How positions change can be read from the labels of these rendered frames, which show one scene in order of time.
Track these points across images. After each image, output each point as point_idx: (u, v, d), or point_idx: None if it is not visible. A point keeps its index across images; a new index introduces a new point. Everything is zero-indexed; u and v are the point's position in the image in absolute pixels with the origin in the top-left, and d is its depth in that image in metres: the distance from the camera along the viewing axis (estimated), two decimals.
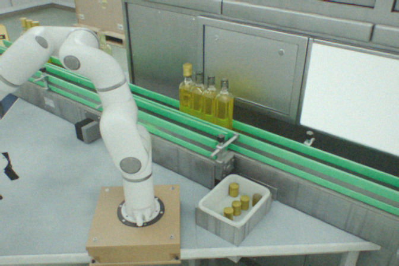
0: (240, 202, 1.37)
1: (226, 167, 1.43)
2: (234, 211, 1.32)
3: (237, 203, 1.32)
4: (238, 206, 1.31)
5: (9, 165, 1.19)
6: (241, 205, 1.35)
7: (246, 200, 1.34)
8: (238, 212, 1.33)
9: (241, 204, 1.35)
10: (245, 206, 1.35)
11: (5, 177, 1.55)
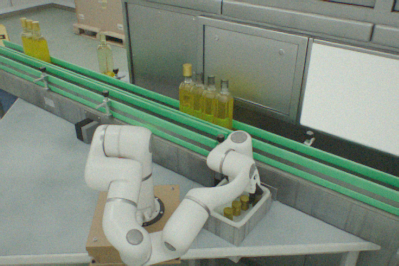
0: None
1: None
2: (234, 211, 1.32)
3: (237, 203, 1.32)
4: (238, 206, 1.31)
5: None
6: (241, 205, 1.35)
7: (246, 200, 1.34)
8: (238, 212, 1.33)
9: (241, 204, 1.35)
10: (245, 206, 1.35)
11: (5, 177, 1.55)
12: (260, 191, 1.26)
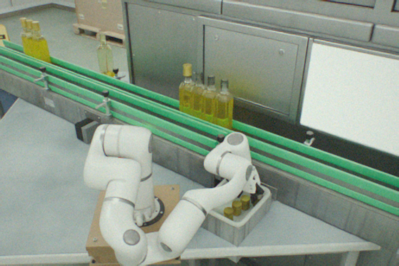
0: None
1: None
2: (234, 211, 1.32)
3: (237, 203, 1.32)
4: (238, 206, 1.31)
5: None
6: (241, 205, 1.35)
7: (246, 200, 1.34)
8: (238, 212, 1.33)
9: (241, 204, 1.35)
10: (246, 206, 1.35)
11: (5, 177, 1.55)
12: (261, 190, 1.27)
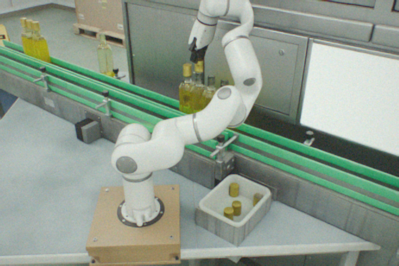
0: (197, 67, 1.45)
1: (226, 167, 1.43)
2: (234, 211, 1.32)
3: (237, 203, 1.32)
4: (238, 206, 1.31)
5: None
6: (202, 67, 1.45)
7: (203, 59, 1.45)
8: (238, 212, 1.33)
9: (202, 65, 1.45)
10: (203, 66, 1.46)
11: (5, 177, 1.55)
12: None
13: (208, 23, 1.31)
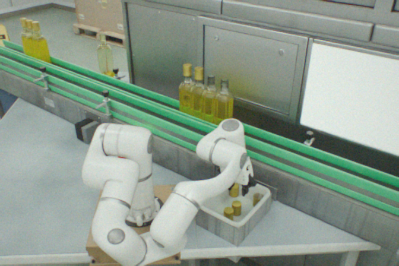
0: (197, 76, 1.46)
1: None
2: (234, 211, 1.32)
3: (237, 203, 1.32)
4: (238, 206, 1.31)
5: None
6: (202, 75, 1.47)
7: (203, 67, 1.47)
8: (238, 212, 1.33)
9: (202, 73, 1.46)
10: (203, 74, 1.48)
11: (5, 177, 1.55)
12: (254, 183, 1.21)
13: None
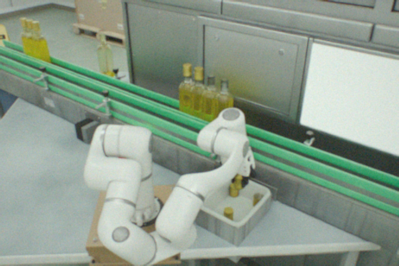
0: (197, 76, 1.46)
1: None
2: (237, 184, 1.26)
3: (240, 176, 1.26)
4: (241, 179, 1.25)
5: None
6: (202, 75, 1.47)
7: (203, 67, 1.47)
8: (241, 185, 1.26)
9: (202, 73, 1.46)
10: (203, 74, 1.48)
11: (5, 177, 1.55)
12: (254, 174, 1.19)
13: None
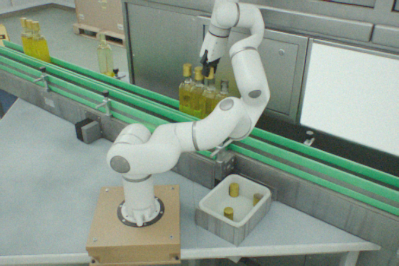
0: (197, 76, 1.46)
1: (226, 167, 1.43)
2: (213, 73, 1.42)
3: None
4: (212, 66, 1.42)
5: None
6: (202, 75, 1.47)
7: None
8: (213, 72, 1.43)
9: (202, 73, 1.46)
10: (203, 74, 1.48)
11: (5, 177, 1.55)
12: None
13: (219, 35, 1.29)
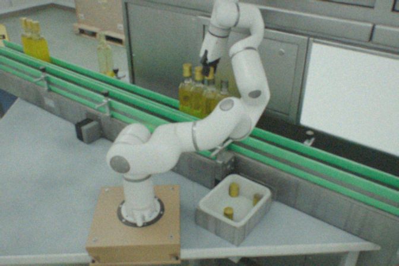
0: (197, 76, 1.46)
1: (226, 167, 1.43)
2: (213, 73, 1.42)
3: None
4: (212, 66, 1.42)
5: None
6: (202, 75, 1.47)
7: None
8: (213, 72, 1.43)
9: (202, 73, 1.46)
10: (203, 74, 1.48)
11: (5, 177, 1.55)
12: None
13: (219, 35, 1.29)
